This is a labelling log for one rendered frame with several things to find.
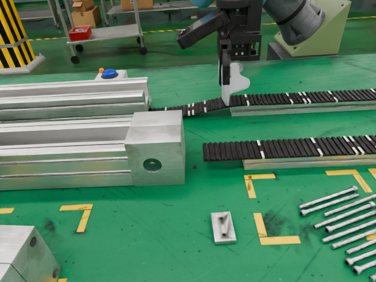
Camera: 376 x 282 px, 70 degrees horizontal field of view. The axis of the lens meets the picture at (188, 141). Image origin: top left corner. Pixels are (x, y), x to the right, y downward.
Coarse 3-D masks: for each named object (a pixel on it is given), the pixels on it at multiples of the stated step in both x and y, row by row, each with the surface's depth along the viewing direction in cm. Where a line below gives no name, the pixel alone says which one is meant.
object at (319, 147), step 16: (208, 144) 51; (224, 144) 51; (240, 144) 51; (256, 144) 50; (272, 144) 50; (288, 144) 49; (304, 144) 49; (320, 144) 49; (336, 144) 49; (352, 144) 49; (368, 144) 48; (208, 160) 48; (224, 160) 48
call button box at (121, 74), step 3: (117, 72) 76; (120, 72) 76; (123, 72) 76; (126, 72) 78; (99, 75) 76; (117, 75) 74; (120, 75) 75; (123, 75) 75; (126, 75) 77; (96, 78) 74; (99, 78) 74; (102, 78) 74; (105, 78) 73; (108, 78) 73; (111, 78) 73; (114, 78) 73
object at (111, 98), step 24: (0, 96) 67; (24, 96) 61; (48, 96) 61; (72, 96) 60; (96, 96) 59; (120, 96) 59; (144, 96) 61; (0, 120) 64; (24, 120) 64; (48, 120) 62
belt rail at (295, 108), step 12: (240, 108) 64; (252, 108) 64; (264, 108) 63; (276, 108) 64; (288, 108) 64; (300, 108) 64; (312, 108) 64; (324, 108) 63; (336, 108) 63; (348, 108) 63; (360, 108) 63; (372, 108) 63
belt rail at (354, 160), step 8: (248, 160) 48; (256, 160) 48; (264, 160) 48; (272, 160) 48; (280, 160) 48; (288, 160) 48; (296, 160) 48; (304, 160) 48; (312, 160) 49; (320, 160) 49; (328, 160) 49; (336, 160) 49; (344, 160) 49; (352, 160) 49; (360, 160) 48; (368, 160) 48; (248, 168) 49; (256, 168) 49; (264, 168) 49; (272, 168) 49; (280, 168) 49
